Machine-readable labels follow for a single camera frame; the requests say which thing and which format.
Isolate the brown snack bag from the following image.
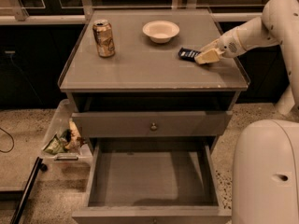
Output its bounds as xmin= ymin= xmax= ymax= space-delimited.
xmin=64 ymin=119 xmax=85 ymax=152

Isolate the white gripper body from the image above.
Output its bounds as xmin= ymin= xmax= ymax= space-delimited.
xmin=218 ymin=28 xmax=245 ymax=58

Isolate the black cable on floor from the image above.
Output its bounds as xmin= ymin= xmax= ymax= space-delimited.
xmin=0 ymin=126 xmax=16 ymax=154

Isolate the grey top drawer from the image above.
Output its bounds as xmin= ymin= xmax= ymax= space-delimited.
xmin=72 ymin=111 xmax=232 ymax=138

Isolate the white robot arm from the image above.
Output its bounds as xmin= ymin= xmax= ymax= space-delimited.
xmin=195 ymin=0 xmax=299 ymax=224

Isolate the green snack bag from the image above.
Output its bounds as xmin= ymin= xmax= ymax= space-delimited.
xmin=44 ymin=134 xmax=69 ymax=155

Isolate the white cylindrical post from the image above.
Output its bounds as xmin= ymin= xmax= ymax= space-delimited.
xmin=275 ymin=86 xmax=295 ymax=115

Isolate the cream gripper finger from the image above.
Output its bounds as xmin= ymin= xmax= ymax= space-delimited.
xmin=200 ymin=39 xmax=219 ymax=52
xmin=194 ymin=48 xmax=224 ymax=64

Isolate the dark blue rxbar wrapper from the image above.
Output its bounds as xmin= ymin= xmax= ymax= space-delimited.
xmin=178 ymin=48 xmax=200 ymax=62

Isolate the white paper bowl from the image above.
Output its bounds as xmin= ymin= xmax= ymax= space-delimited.
xmin=142 ymin=21 xmax=179 ymax=44

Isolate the brass top drawer knob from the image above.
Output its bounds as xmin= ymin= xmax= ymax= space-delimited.
xmin=150 ymin=123 xmax=158 ymax=132

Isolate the gold beverage can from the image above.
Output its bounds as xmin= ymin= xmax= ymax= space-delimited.
xmin=93 ymin=19 xmax=115 ymax=58

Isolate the grey open middle drawer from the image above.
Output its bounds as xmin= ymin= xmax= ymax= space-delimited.
xmin=72 ymin=140 xmax=231 ymax=224

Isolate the black metal floor rail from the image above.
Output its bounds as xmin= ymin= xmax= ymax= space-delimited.
xmin=10 ymin=157 xmax=47 ymax=224

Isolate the clear plastic storage bin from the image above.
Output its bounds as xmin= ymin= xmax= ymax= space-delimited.
xmin=39 ymin=98 xmax=93 ymax=168

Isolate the grey wooden drawer cabinet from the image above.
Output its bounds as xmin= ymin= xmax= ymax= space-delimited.
xmin=57 ymin=8 xmax=251 ymax=224

